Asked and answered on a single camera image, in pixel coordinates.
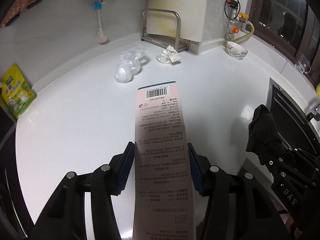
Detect small crumpled white paper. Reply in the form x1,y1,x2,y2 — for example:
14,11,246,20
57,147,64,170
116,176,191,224
156,46,182,64

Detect dark window frame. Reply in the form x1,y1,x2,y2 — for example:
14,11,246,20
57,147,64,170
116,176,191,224
249,0,319,87

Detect metal board rack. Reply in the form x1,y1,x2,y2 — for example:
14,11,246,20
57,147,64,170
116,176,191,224
140,8,190,53

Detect blue handled bottle brush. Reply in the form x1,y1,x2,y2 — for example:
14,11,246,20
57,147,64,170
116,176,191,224
94,1,108,44

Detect black kitchen sink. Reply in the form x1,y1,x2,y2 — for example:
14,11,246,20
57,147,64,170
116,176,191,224
266,79,319,157

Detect dark grey cloth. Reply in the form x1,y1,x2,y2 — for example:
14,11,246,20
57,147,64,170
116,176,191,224
246,105,282,166

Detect clear plastic bag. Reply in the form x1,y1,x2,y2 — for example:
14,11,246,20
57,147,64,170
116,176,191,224
114,44,147,83

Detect pink paper package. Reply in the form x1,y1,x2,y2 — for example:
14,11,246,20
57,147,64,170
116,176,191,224
133,81,196,239

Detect clear glass mug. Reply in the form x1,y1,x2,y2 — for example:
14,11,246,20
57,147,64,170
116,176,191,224
295,54,311,74

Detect white cutting board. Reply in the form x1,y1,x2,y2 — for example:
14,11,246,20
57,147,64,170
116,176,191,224
148,0,207,42

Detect gas valve with hose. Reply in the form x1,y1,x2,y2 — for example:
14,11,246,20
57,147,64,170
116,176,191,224
223,0,255,48

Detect yellow green detergent pouch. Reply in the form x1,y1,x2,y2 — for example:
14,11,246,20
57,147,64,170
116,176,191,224
1,64,36,119

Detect sink faucet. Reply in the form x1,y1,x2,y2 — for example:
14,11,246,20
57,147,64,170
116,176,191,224
305,102,320,122

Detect white patterned bowl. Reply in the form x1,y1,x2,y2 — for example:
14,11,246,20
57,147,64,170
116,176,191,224
226,41,248,60

